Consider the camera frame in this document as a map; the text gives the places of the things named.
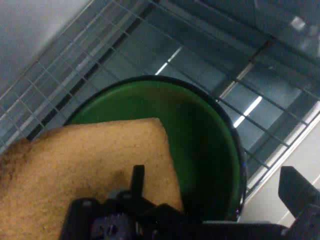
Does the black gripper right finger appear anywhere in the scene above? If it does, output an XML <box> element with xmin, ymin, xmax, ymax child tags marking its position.
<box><xmin>278</xmin><ymin>165</ymin><xmax>320</xmax><ymax>240</ymax></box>

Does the white wire dish rack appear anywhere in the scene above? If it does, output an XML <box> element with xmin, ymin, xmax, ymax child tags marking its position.
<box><xmin>0</xmin><ymin>0</ymin><xmax>320</xmax><ymax>201</ymax></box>

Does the tan sponge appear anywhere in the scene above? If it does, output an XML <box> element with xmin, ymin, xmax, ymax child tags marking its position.
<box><xmin>0</xmin><ymin>117</ymin><xmax>185</xmax><ymax>240</ymax></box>

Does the green bowl with black rim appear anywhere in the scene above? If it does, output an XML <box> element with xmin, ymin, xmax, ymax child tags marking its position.
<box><xmin>63</xmin><ymin>74</ymin><xmax>249</xmax><ymax>223</ymax></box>

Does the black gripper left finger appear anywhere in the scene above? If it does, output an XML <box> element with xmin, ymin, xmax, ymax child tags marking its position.
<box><xmin>59</xmin><ymin>164</ymin><xmax>202</xmax><ymax>240</ymax></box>

